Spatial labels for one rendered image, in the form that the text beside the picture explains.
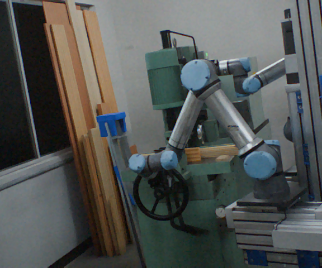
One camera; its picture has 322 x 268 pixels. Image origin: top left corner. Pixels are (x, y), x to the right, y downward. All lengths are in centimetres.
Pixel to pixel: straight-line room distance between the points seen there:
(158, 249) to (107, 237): 141
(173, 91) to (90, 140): 152
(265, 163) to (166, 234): 99
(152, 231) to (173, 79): 83
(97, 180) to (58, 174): 32
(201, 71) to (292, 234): 70
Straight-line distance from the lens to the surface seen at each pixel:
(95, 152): 409
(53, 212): 408
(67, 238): 424
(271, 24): 495
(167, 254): 282
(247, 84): 242
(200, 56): 300
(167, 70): 270
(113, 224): 421
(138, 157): 211
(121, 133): 371
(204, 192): 265
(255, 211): 217
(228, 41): 502
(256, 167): 195
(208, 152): 276
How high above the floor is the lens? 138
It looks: 7 degrees down
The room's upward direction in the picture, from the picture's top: 9 degrees counter-clockwise
